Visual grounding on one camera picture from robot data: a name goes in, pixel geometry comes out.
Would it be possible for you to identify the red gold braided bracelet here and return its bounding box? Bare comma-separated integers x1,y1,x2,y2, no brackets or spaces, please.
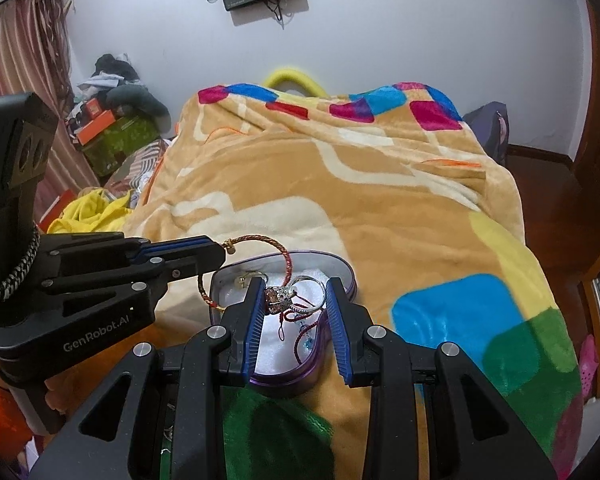
197,234,295,311

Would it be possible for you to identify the silver rings jewelry cluster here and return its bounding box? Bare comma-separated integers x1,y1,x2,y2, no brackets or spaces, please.
230,270,326,318

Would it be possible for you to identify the yellow cloth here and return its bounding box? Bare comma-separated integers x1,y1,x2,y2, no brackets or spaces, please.
46,188,132,234

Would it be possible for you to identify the green orange box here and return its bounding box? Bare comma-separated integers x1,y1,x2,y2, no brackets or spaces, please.
76,110,159,177

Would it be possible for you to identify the purple heart-shaped tin box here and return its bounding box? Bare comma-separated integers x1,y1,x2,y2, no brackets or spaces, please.
210,250,358,398

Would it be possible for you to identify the dark clothes pile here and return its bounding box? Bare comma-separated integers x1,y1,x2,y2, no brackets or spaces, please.
78,53,171,122

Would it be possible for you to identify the striped pink curtain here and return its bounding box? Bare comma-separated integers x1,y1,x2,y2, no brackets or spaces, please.
0,0,98,219

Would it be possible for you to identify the yellow pillow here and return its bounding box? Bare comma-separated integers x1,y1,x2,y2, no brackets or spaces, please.
262,67,329,98

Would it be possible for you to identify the colourful plush blanket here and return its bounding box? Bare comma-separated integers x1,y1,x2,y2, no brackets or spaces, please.
121,82,583,478

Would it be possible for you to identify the purple bag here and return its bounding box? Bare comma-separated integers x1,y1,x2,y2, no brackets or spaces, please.
463,101,509,166

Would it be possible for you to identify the braided black white cable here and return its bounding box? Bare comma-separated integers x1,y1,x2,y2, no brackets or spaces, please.
0,226,42,304

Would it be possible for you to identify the red string necklace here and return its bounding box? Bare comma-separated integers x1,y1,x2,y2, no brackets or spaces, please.
277,296,326,366

